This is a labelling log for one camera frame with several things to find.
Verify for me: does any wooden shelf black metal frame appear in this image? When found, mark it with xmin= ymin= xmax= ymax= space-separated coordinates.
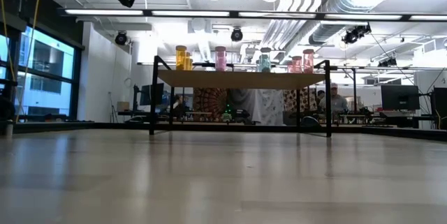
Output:
xmin=149 ymin=55 xmax=332 ymax=138

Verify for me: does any black beam with light strips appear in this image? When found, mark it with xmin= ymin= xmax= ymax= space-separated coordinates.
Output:
xmin=59 ymin=6 xmax=447 ymax=22

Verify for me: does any black ceiling spotlight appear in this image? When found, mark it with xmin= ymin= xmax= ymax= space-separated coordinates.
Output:
xmin=230 ymin=27 xmax=244 ymax=43
xmin=114 ymin=30 xmax=129 ymax=46
xmin=341 ymin=24 xmax=372 ymax=45

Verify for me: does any black computer monitor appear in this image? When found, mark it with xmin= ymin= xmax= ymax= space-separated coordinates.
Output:
xmin=380 ymin=84 xmax=420 ymax=112
xmin=432 ymin=87 xmax=447 ymax=130
xmin=139 ymin=83 xmax=165 ymax=107

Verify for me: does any large glass window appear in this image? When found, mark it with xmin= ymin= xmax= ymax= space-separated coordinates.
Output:
xmin=0 ymin=24 xmax=85 ymax=120

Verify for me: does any small decorated green tree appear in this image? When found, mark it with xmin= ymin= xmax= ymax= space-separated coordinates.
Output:
xmin=220 ymin=103 xmax=234 ymax=124

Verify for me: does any silver ventilation duct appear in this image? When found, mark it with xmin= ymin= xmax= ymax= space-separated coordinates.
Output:
xmin=307 ymin=0 xmax=385 ymax=46

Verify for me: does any black aluminium table frame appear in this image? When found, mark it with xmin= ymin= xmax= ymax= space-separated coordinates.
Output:
xmin=0 ymin=121 xmax=447 ymax=142

